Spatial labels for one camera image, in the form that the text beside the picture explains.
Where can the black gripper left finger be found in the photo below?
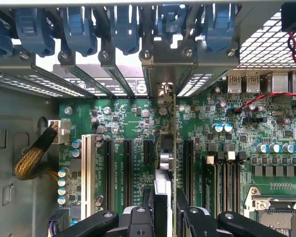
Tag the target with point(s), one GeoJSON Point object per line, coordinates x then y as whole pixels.
{"type": "Point", "coordinates": [138, 222]}

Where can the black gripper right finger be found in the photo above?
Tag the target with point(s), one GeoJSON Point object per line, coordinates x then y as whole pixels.
{"type": "Point", "coordinates": [195, 222]}

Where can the black RAM slot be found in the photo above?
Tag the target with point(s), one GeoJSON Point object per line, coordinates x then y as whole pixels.
{"type": "Point", "coordinates": [229, 187]}
{"type": "Point", "coordinates": [210, 187]}
{"type": "Point", "coordinates": [236, 185]}
{"type": "Point", "coordinates": [221, 187]}

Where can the long black expansion slot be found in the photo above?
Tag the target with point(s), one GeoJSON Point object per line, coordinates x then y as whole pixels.
{"type": "Point", "coordinates": [188, 168]}
{"type": "Point", "coordinates": [109, 172]}
{"type": "Point", "coordinates": [128, 172]}

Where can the short black expansion slot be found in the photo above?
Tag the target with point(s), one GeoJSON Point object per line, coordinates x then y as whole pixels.
{"type": "Point", "coordinates": [148, 153]}

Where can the white PCI expansion slot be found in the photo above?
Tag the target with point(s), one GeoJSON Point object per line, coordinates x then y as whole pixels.
{"type": "Point", "coordinates": [87, 172]}

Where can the metal CPU socket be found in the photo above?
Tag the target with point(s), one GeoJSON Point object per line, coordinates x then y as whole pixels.
{"type": "Point", "coordinates": [273, 202]}

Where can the green motherboard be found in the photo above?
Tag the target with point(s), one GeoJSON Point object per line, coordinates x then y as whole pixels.
{"type": "Point", "coordinates": [138, 123]}

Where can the white power connector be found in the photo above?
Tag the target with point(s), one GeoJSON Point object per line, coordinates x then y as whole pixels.
{"type": "Point", "coordinates": [63, 130]}

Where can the silver USB port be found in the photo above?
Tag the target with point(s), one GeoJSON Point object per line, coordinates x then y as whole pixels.
{"type": "Point", "coordinates": [234, 85]}
{"type": "Point", "coordinates": [253, 84]}

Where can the grey metal PC case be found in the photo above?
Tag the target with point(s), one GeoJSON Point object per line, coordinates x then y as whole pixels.
{"type": "Point", "coordinates": [14, 148]}

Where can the perforated metal slot cover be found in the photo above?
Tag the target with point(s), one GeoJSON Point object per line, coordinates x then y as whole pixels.
{"type": "Point", "coordinates": [212, 64]}
{"type": "Point", "coordinates": [12, 63]}

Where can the black case fan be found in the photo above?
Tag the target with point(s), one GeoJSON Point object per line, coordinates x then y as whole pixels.
{"type": "Point", "coordinates": [293, 17]}

